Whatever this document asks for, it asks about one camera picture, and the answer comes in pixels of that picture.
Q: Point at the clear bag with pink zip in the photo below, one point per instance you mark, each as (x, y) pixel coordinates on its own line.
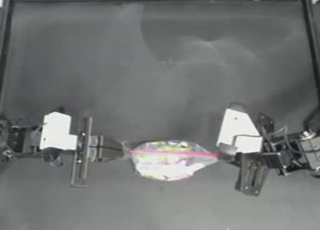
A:
(174, 162)

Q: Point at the gripper's white camera mount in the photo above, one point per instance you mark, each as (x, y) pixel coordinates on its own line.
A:
(237, 127)
(57, 131)

